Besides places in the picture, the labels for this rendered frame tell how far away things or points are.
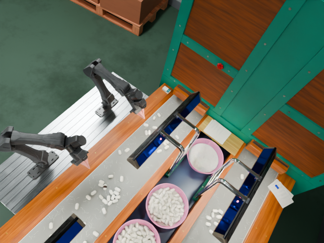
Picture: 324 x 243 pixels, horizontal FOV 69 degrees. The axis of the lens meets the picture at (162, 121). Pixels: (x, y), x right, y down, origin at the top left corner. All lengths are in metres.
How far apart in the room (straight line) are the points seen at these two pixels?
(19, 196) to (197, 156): 1.16
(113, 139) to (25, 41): 2.14
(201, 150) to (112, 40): 2.14
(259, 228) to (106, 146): 1.10
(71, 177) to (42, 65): 1.84
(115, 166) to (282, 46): 1.17
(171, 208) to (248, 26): 1.12
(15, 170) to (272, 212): 1.67
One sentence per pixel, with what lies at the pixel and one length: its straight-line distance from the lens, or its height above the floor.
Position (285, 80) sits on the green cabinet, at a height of 1.39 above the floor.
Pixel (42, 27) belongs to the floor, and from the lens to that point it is 3.60.
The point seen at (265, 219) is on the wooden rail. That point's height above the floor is 0.76.
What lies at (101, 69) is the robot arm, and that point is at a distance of 1.55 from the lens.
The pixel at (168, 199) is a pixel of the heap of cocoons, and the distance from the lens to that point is 1.57.
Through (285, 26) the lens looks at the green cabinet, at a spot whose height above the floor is 1.64.
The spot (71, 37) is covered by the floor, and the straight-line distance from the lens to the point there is 3.42.
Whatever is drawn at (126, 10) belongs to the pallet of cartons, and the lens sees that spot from 3.39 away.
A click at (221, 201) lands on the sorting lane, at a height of 0.74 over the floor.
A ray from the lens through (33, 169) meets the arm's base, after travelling 1.73.
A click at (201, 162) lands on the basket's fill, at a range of 1.71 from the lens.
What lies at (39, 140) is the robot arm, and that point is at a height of 1.07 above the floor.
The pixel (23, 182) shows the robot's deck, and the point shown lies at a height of 0.67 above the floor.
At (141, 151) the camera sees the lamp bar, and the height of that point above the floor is 1.11.
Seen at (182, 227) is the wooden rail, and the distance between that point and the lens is 1.54.
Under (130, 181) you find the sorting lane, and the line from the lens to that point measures 1.56.
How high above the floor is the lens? 2.24
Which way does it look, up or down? 58 degrees down
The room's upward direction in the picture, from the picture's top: 19 degrees clockwise
